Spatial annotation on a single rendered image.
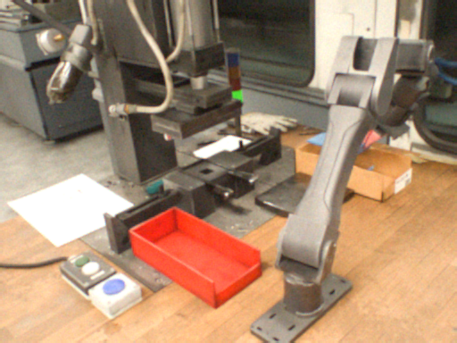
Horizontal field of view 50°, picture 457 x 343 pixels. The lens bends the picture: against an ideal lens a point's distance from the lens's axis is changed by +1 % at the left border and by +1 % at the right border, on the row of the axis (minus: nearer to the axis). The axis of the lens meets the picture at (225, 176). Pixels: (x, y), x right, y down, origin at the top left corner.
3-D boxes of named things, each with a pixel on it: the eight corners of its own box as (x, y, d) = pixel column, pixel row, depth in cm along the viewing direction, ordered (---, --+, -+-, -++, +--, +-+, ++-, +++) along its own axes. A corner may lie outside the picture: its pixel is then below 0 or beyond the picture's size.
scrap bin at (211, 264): (215, 310, 84) (211, 282, 81) (133, 255, 100) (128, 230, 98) (262, 275, 91) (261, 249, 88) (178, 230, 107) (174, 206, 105)
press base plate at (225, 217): (157, 305, 91) (155, 292, 89) (39, 217, 124) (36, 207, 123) (353, 176, 129) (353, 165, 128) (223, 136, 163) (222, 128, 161)
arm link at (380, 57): (396, 37, 102) (330, 34, 79) (442, 38, 97) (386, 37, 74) (387, 96, 106) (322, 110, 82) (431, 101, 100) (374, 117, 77)
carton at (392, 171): (382, 206, 110) (384, 175, 107) (294, 176, 127) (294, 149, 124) (410, 185, 118) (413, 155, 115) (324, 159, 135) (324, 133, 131)
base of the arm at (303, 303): (244, 292, 75) (278, 313, 70) (321, 235, 87) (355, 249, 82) (247, 331, 79) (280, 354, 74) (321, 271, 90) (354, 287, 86)
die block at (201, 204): (195, 223, 109) (191, 194, 106) (167, 209, 116) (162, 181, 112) (255, 189, 121) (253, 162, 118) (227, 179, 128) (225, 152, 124)
